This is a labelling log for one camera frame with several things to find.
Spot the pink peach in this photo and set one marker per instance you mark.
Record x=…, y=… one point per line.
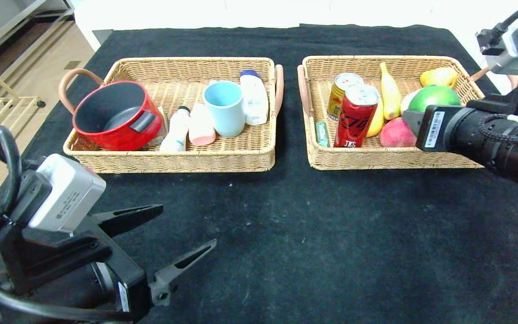
x=394, y=132

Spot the black tablecloth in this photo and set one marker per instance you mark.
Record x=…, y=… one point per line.
x=308, y=247

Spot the light blue cup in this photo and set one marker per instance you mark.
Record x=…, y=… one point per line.
x=225, y=112

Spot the white lotion bottle blue cap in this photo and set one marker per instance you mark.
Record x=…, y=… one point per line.
x=254, y=98

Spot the small green gum pack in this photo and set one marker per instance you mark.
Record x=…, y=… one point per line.
x=321, y=134

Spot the yellow pear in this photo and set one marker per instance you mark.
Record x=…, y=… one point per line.
x=439, y=76

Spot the white table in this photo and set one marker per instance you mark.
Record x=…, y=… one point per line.
x=151, y=18

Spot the red soda can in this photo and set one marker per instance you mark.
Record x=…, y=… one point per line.
x=355, y=119

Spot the green lime fruit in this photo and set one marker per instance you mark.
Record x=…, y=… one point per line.
x=434, y=96

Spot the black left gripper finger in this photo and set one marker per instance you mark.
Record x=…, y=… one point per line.
x=173, y=276
x=128, y=216

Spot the white milk bottle green label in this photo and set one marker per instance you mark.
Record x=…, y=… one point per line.
x=406, y=103

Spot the white slim bottle black cap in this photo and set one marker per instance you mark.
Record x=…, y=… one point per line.
x=176, y=132

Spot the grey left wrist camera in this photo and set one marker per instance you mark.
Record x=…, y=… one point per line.
x=65, y=193

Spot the red pot black interior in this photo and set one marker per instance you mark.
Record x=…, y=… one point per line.
x=115, y=137

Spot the pink bottle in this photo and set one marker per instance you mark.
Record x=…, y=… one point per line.
x=201, y=128

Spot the yellow mango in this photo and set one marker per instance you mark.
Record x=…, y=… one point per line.
x=376, y=123

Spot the green card box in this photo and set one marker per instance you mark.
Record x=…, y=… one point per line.
x=165, y=123

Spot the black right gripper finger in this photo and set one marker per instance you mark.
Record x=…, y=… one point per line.
x=412, y=122

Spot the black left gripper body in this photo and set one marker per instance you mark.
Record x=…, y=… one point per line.
x=129, y=288

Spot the gold energy drink can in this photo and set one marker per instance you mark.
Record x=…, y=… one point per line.
x=337, y=96

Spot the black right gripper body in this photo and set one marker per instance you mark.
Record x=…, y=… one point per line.
x=433, y=128

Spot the yellow banana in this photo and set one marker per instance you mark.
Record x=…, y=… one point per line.
x=390, y=94

